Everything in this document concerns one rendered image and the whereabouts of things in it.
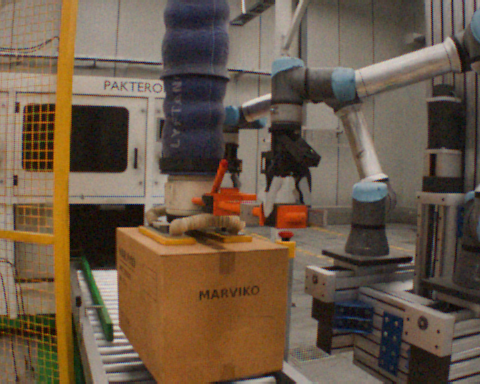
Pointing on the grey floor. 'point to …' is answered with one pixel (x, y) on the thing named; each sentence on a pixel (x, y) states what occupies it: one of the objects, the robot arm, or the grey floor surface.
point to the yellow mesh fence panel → (45, 185)
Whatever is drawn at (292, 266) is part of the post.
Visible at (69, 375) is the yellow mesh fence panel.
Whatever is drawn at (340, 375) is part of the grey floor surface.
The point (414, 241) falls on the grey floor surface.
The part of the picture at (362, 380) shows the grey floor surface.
